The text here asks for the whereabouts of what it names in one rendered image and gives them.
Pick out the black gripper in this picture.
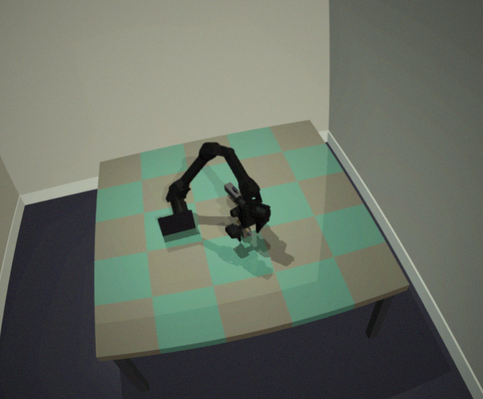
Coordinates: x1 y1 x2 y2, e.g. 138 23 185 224
225 212 267 242

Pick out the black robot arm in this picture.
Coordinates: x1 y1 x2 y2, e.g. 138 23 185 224
166 143 271 223

